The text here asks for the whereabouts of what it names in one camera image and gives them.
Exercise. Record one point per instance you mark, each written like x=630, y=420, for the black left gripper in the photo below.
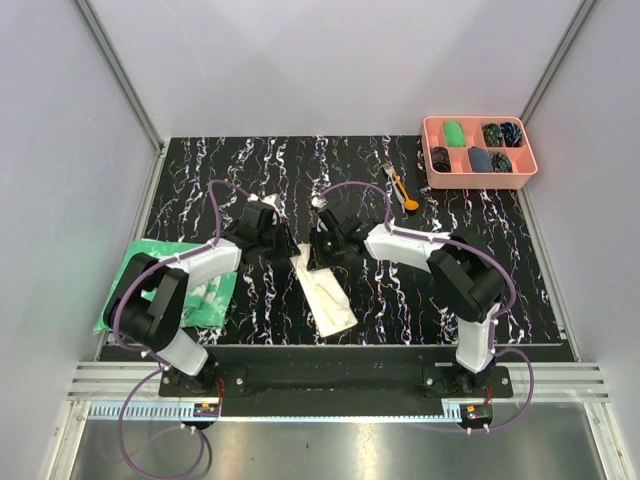
x=288, y=248

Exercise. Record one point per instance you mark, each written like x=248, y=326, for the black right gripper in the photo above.
x=317, y=258

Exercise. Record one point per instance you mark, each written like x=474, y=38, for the white cloth napkin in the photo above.
x=328, y=302

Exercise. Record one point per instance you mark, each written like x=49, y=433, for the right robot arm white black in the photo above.
x=474, y=286

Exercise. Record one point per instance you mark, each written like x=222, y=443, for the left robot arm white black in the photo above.
x=147, y=302

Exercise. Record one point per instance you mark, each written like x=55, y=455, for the black marble pattern mat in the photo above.
x=204, y=181

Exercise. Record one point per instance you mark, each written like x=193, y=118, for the orange plastic spoon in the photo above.
x=411, y=205

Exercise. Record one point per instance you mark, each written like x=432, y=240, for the silver metal fork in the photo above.
x=395, y=181

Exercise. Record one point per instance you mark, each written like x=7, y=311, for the dark brown rolled cloth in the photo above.
x=440, y=159

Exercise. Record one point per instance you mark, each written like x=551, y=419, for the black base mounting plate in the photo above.
x=332, y=382

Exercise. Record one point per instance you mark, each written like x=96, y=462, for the green rolled cloth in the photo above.
x=454, y=134

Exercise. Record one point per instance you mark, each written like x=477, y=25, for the blue grey rolled cloth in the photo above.
x=480, y=160

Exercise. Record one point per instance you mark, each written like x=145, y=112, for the dark teal patterned roll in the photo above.
x=501, y=163

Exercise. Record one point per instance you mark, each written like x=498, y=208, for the dark green patterned roll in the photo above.
x=492, y=135

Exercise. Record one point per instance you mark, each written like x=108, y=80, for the pink compartment tray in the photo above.
x=461, y=175

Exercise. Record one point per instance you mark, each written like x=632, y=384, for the dark blue patterned roll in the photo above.
x=512, y=134

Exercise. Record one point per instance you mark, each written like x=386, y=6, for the left aluminium frame post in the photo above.
x=109, y=55

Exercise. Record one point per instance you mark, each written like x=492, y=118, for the aluminium frame post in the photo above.
x=109, y=55
x=571, y=34

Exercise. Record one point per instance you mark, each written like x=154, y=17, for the right aluminium frame post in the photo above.
x=571, y=34

